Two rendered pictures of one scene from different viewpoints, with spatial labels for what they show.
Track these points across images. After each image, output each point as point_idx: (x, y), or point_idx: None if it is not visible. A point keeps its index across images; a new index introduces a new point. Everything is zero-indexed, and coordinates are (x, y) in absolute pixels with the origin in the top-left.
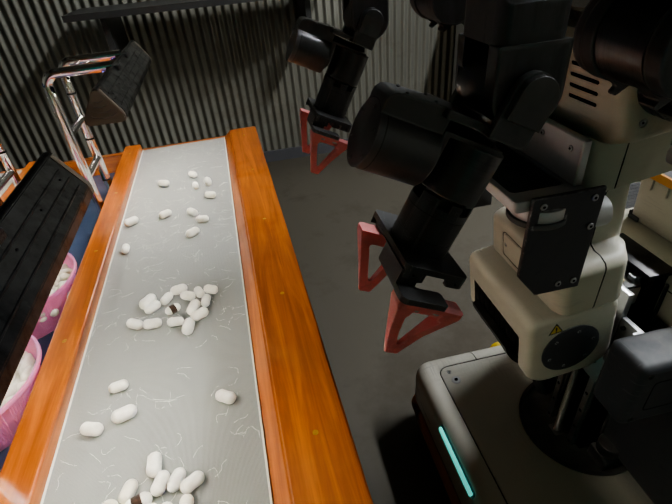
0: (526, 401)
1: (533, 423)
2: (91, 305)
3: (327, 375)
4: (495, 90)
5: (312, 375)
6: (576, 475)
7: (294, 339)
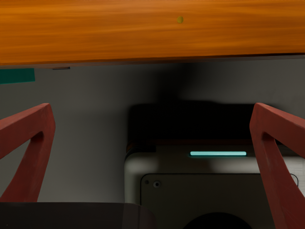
0: (244, 226)
1: (225, 221)
2: None
3: (253, 49)
4: None
5: (259, 30)
6: (181, 226)
7: None
